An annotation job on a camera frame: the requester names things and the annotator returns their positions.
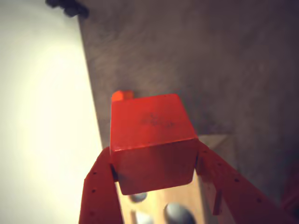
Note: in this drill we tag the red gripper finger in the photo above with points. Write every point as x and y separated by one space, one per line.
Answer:
243 200
100 198

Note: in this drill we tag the red cube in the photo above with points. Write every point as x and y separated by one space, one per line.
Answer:
151 140

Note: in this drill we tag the wooden shape sorter box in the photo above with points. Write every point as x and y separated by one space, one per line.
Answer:
184 198

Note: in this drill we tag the orange rounded block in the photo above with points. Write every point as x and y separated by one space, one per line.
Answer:
121 95

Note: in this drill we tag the black bracket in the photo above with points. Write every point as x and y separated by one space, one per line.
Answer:
67 7

